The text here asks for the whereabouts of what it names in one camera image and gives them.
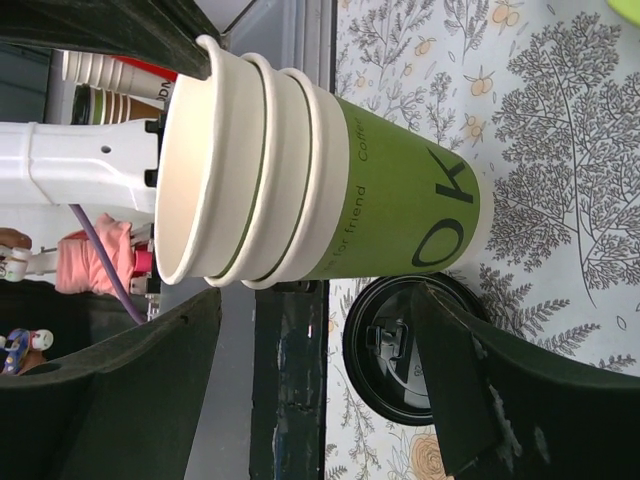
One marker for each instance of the green paper coffee cup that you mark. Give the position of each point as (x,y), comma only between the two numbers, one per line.
(209,166)

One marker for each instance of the black cup lid on mat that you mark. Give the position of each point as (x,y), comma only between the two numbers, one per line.
(379,345)

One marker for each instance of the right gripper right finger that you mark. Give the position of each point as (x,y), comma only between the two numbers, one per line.
(504,408)

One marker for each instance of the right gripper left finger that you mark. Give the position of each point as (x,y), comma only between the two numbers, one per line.
(124,408)

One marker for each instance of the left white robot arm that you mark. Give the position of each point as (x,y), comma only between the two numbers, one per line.
(105,165)

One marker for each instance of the stacked green paper cups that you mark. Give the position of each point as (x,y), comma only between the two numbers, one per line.
(344,193)

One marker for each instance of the floral table mat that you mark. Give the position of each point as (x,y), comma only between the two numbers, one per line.
(542,99)

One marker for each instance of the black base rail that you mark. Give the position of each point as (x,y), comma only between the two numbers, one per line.
(288,425)

